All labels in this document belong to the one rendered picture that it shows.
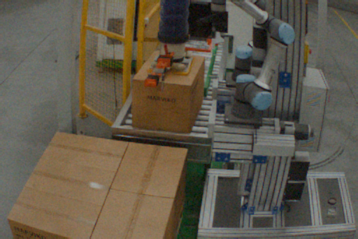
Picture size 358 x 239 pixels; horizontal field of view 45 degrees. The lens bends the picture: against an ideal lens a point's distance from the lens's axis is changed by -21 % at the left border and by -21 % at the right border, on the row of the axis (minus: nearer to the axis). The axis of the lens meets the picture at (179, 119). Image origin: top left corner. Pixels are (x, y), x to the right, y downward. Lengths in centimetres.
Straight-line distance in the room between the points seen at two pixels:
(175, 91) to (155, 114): 23
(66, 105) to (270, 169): 206
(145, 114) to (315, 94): 130
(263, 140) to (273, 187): 61
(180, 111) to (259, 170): 71
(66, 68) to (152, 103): 113
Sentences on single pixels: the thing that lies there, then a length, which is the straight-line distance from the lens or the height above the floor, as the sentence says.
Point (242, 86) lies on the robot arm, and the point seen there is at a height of 123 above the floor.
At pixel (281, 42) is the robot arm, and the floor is 154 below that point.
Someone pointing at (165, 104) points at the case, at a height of 79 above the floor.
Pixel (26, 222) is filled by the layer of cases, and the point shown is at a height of 54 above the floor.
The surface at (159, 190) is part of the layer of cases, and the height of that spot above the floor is 54.
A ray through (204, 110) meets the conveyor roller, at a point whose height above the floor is 52.
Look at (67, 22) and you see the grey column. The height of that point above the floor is 121.
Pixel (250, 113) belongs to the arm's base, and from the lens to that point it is 290.
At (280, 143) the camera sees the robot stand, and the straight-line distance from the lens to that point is 289.
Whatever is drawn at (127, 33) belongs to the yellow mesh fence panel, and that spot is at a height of 106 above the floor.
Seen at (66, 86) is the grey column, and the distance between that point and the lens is 448.
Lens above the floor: 235
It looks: 27 degrees down
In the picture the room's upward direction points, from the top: 3 degrees clockwise
